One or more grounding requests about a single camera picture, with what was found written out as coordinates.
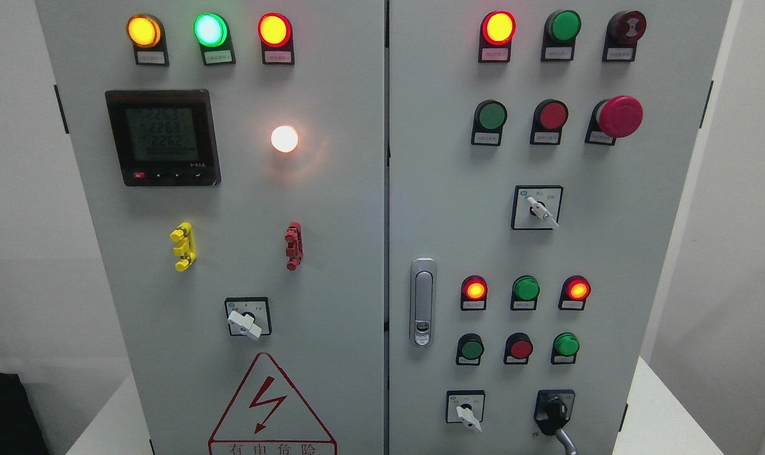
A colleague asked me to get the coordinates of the black knob selector switch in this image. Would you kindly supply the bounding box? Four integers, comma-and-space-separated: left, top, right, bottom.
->
534, 389, 575, 437

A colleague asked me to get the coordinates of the red terminal connector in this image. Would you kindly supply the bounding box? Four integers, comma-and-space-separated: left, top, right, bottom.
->
284, 222, 303, 271

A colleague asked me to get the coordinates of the red lit indicator lower left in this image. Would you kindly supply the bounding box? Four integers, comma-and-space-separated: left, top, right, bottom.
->
460, 276, 487, 312

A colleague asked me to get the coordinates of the red lit indicator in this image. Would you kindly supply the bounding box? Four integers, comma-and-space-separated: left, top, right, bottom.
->
557, 276, 591, 311
460, 276, 487, 312
478, 9, 517, 63

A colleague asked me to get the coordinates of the white lit indicator light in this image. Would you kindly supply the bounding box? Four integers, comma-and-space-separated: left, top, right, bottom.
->
270, 124, 300, 154

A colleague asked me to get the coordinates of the green push button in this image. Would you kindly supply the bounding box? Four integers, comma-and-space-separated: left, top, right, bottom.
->
455, 333, 486, 366
550, 332, 581, 365
471, 100, 508, 147

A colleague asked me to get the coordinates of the green push button upper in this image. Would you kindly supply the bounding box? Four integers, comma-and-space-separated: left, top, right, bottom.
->
471, 100, 508, 147

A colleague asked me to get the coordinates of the green indicator lower middle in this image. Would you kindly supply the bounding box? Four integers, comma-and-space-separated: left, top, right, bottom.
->
510, 276, 541, 311

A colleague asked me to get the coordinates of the grey cabinet left door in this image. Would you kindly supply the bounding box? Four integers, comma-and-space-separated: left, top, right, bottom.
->
36, 1, 386, 454

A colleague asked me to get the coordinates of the grey cabinet door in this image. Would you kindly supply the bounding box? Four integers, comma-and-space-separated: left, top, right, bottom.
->
388, 1, 731, 454
36, 1, 386, 454

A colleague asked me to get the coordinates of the grey cabinet right door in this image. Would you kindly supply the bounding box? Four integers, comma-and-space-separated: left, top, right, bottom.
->
388, 1, 731, 454

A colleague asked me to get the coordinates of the red push button lower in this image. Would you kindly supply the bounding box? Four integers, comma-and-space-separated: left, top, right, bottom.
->
502, 333, 534, 365

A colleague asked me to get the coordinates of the red push button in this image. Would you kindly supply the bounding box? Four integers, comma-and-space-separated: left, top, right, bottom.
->
530, 99, 568, 146
502, 333, 534, 365

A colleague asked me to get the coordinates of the yellow terminal connector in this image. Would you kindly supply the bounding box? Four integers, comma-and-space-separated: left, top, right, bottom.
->
169, 222, 197, 272

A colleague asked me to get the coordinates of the red push button upper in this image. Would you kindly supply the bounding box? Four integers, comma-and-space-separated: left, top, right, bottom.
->
530, 99, 568, 146

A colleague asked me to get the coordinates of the red lit indicator lower right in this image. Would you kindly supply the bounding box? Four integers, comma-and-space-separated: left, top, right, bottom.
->
557, 276, 591, 311

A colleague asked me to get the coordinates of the green push button lower right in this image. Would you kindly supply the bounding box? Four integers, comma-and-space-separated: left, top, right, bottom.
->
550, 332, 581, 365

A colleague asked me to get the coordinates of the red electrical warning sticker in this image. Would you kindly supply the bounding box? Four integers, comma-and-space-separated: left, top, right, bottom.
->
208, 352, 338, 454

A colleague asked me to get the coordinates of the red-ringed yellow indicator light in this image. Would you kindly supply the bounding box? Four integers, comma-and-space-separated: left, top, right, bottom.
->
257, 12, 294, 64

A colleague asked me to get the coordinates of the red lit indicator top right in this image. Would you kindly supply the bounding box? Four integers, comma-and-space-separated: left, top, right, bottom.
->
478, 9, 517, 63

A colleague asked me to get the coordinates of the black digital power meter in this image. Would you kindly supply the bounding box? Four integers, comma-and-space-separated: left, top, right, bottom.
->
105, 89, 221, 187

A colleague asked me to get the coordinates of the green lit indicator light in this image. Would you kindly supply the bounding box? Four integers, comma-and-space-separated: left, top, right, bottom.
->
193, 12, 236, 66

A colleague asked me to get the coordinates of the red emergency stop button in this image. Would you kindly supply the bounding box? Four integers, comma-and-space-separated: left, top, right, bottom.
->
584, 95, 644, 146

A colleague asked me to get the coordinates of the green indicator top right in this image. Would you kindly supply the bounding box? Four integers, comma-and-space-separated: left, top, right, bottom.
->
541, 9, 582, 61

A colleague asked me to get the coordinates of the black device with antenna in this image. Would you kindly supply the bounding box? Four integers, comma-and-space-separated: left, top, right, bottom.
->
0, 371, 49, 454

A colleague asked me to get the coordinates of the silver door latch handle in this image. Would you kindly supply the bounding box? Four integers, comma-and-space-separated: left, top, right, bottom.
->
410, 257, 438, 348

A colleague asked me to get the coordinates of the white-handled selector switch upper right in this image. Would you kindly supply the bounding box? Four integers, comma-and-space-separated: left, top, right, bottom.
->
511, 185, 563, 230

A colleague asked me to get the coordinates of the white-handled selector switch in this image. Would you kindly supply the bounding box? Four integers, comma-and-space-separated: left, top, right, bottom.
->
511, 185, 563, 230
445, 389, 486, 432

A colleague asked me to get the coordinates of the white-handled selector switch left door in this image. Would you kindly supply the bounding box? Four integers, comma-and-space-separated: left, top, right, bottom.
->
224, 296, 272, 341

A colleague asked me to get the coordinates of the white-handled selector switch bottom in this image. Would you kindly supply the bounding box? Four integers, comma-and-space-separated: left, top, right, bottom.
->
445, 389, 486, 432

